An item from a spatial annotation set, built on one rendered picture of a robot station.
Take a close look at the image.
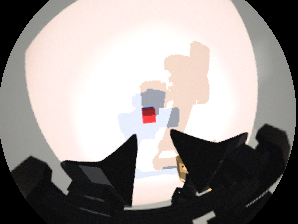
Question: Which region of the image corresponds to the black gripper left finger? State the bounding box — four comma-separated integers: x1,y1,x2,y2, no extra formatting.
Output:
60,133,137,208

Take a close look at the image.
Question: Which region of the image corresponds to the red block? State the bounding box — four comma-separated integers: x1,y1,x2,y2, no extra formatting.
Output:
142,108,157,124

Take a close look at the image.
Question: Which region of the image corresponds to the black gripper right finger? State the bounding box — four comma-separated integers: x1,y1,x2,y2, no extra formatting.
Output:
170,129,247,193

